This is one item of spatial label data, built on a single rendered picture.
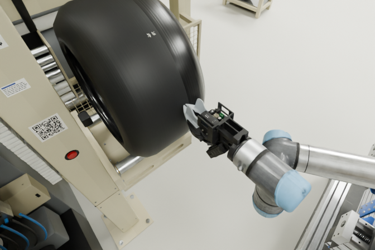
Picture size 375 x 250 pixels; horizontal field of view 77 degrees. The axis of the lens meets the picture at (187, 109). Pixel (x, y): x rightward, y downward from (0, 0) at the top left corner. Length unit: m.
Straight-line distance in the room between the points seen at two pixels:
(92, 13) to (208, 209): 1.50
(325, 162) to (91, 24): 0.66
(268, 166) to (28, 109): 0.57
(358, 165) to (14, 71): 0.80
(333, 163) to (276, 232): 1.26
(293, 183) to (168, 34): 0.45
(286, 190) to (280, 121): 1.83
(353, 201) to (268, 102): 1.05
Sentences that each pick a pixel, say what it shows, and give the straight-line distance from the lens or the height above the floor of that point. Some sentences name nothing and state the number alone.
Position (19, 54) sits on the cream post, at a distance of 0.60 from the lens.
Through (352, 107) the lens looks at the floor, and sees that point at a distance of 2.75.
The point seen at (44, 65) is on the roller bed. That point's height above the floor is 1.12.
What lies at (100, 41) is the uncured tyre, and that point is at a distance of 0.61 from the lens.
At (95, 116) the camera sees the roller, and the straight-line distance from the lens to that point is 1.11.
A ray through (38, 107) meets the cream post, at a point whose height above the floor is 1.30.
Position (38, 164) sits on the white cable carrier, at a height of 1.09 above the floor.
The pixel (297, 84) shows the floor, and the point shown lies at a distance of 2.70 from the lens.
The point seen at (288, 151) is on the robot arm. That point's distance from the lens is 0.66.
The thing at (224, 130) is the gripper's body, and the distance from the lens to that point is 0.56.
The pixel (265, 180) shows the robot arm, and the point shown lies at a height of 1.30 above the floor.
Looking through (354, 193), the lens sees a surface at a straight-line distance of 1.96.
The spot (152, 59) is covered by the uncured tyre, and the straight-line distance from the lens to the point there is 0.60.
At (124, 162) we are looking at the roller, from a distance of 0.95.
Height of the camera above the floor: 1.76
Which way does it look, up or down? 52 degrees down
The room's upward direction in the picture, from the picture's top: straight up
